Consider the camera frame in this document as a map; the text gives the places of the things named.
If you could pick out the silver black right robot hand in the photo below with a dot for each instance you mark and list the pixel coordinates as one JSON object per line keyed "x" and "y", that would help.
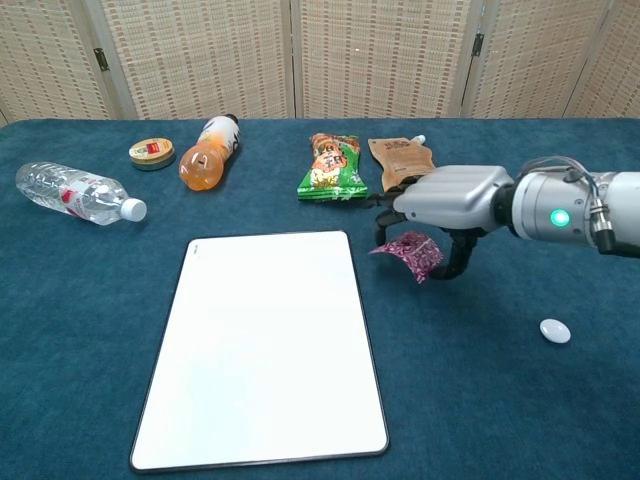
{"x": 450, "y": 195}

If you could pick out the small white round object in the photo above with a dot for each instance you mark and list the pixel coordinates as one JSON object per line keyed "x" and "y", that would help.
{"x": 555, "y": 331}

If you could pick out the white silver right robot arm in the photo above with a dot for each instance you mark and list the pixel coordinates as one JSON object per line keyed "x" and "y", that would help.
{"x": 550, "y": 210}

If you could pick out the green snack packet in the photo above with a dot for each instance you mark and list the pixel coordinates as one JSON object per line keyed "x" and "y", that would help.
{"x": 330, "y": 170}

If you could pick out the white magnetic board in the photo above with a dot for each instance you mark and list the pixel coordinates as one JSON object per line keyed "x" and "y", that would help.
{"x": 260, "y": 350}

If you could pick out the orange drink bottle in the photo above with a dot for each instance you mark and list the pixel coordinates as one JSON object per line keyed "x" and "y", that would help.
{"x": 202, "y": 167}

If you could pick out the clear plastic water bottle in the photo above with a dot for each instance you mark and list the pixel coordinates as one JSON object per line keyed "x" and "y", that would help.
{"x": 75, "y": 192}

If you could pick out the brown spout pouch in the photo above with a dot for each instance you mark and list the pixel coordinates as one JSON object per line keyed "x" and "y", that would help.
{"x": 400, "y": 160}

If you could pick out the dark metal screen hinge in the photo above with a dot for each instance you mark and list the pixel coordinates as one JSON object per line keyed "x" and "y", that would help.
{"x": 478, "y": 44}
{"x": 102, "y": 59}

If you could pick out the woven folding screen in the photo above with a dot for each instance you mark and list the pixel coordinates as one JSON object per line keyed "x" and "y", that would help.
{"x": 200, "y": 50}

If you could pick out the round yellow tin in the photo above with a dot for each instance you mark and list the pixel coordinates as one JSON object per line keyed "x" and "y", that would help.
{"x": 152, "y": 152}

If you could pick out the teal table cloth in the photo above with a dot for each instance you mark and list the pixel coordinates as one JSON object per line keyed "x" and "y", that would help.
{"x": 75, "y": 300}

